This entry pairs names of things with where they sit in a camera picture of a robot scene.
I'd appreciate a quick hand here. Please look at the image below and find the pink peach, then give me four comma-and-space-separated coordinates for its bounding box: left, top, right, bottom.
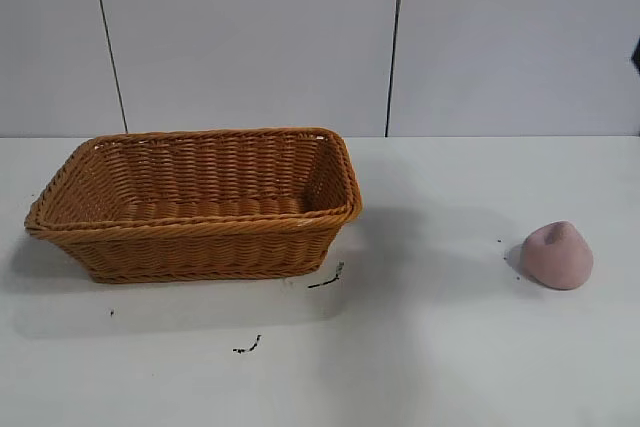
520, 220, 595, 291

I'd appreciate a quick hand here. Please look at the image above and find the brown woven wicker basket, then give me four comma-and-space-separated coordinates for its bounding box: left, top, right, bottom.
24, 126, 366, 285

